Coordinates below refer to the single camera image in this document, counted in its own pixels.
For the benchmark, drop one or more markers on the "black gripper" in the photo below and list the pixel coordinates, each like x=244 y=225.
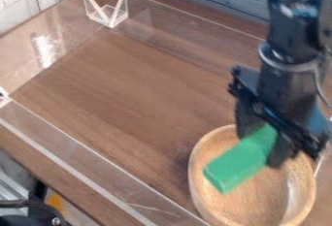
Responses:
x=279 y=98

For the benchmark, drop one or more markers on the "green rectangular block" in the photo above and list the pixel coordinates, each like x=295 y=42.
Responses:
x=243 y=161

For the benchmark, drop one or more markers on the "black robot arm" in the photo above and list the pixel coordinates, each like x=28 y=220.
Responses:
x=299 y=41

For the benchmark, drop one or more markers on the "brown wooden bowl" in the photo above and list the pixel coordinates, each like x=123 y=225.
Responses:
x=275 y=198

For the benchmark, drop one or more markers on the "black device lower left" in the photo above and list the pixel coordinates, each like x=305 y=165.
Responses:
x=39 y=218

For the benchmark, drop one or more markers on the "clear acrylic corner bracket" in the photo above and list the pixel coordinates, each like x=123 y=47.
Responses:
x=106 y=15

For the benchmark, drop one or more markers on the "clear acrylic enclosure wall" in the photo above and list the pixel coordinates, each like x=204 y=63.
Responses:
x=105 y=106

